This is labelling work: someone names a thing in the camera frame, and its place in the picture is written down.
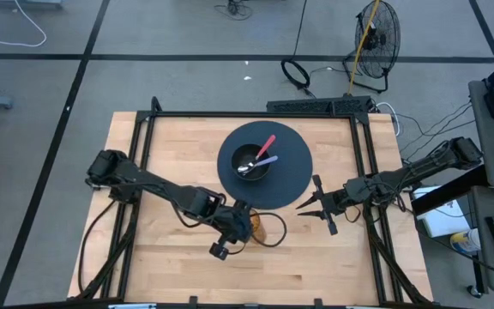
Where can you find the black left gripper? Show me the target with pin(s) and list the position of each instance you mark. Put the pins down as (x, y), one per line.
(236, 223)

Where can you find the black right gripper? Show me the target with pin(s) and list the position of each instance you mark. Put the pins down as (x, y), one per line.
(330, 204)

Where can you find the amber faceted plastic tumbler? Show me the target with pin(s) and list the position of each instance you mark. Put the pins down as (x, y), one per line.
(259, 232)

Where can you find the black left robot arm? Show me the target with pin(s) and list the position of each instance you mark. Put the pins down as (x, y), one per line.
(157, 189)

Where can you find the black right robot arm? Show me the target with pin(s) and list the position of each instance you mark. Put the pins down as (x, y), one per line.
(414, 171)

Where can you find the dark round woven placemat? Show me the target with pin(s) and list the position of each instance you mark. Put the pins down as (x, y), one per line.
(290, 180)

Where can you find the black bowl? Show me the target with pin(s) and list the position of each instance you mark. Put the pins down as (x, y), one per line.
(240, 156)

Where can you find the white box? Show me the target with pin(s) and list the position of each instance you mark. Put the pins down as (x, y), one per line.
(442, 214)

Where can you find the white wipes canister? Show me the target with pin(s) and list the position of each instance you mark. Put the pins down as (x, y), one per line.
(465, 241)

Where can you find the black floor fan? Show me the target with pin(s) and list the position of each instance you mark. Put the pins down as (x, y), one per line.
(380, 38)

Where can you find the black aluminium table frame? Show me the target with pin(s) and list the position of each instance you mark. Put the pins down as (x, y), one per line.
(187, 115)

